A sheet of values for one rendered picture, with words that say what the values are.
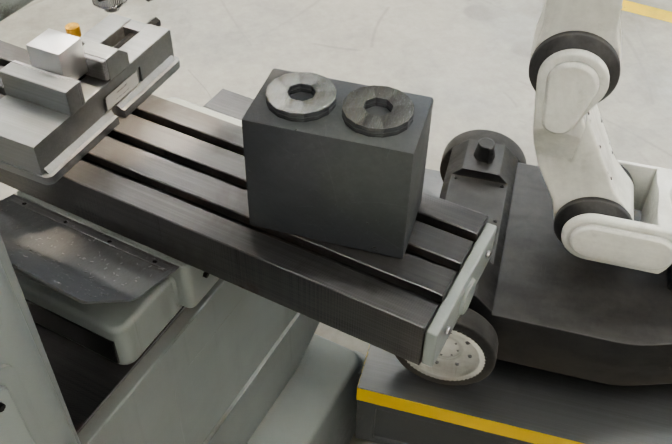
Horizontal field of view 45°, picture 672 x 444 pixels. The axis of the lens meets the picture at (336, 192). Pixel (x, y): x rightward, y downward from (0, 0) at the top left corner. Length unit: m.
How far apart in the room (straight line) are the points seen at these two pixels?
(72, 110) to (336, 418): 0.96
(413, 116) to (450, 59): 2.21
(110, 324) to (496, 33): 2.50
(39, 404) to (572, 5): 0.94
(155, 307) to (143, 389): 0.13
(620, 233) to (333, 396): 0.73
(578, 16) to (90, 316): 0.86
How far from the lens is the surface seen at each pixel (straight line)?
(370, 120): 0.98
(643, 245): 1.57
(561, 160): 1.51
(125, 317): 1.19
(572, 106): 1.37
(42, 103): 1.29
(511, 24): 3.49
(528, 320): 1.56
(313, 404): 1.85
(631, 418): 1.70
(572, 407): 1.68
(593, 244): 1.57
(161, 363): 1.30
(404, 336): 1.05
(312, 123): 1.00
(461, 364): 1.61
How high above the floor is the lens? 1.76
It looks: 43 degrees down
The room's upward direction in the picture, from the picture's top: 1 degrees clockwise
